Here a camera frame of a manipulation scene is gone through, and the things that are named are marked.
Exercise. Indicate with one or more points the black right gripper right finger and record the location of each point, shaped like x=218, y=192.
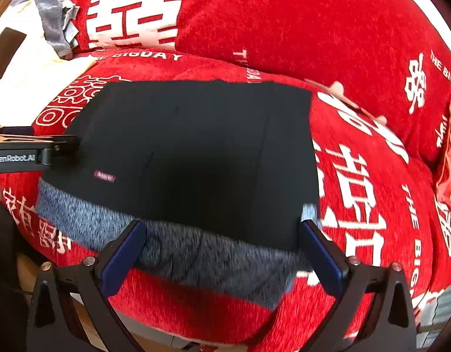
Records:
x=389, y=324

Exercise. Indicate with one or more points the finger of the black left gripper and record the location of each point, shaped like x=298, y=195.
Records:
x=63, y=148

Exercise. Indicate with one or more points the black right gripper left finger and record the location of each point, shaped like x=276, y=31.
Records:
x=53, y=323

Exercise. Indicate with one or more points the black and grey pants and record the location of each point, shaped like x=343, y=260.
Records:
x=220, y=173

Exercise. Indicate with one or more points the white bed sheet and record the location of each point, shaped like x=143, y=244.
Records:
x=35, y=74

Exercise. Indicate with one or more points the red wedding blanket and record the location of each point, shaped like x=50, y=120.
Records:
x=376, y=202

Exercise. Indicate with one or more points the grey crumpled cloth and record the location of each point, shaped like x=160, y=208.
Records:
x=57, y=18

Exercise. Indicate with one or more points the red wedding pillow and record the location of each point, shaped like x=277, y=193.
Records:
x=393, y=57

